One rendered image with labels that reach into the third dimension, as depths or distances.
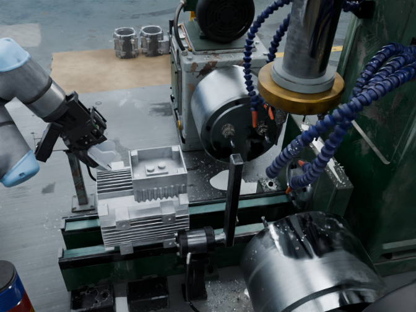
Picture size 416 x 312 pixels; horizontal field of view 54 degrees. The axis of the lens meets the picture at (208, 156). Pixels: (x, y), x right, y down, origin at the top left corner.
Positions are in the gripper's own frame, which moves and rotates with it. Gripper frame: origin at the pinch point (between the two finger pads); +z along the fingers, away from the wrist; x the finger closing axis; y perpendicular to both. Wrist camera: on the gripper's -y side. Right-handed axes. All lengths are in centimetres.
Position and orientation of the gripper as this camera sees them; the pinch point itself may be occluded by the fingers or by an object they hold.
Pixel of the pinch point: (104, 167)
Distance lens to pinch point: 100.9
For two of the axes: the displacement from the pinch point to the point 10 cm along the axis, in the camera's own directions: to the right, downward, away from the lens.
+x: -2.0, -6.4, 7.4
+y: 8.7, -4.7, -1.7
